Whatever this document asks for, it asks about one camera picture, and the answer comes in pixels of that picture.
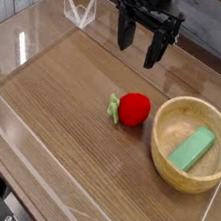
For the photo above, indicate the clear acrylic enclosure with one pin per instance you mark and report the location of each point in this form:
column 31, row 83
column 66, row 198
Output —
column 62, row 155

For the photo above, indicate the wooden bowl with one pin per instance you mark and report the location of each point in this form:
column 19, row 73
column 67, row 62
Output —
column 174, row 121

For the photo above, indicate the green rectangular block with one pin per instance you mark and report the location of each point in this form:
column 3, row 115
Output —
column 193, row 148

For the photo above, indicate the red plush strawberry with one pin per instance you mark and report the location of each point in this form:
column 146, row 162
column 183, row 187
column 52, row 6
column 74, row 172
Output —
column 131, row 109

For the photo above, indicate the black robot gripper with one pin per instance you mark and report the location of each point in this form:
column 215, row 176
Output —
column 152, row 14

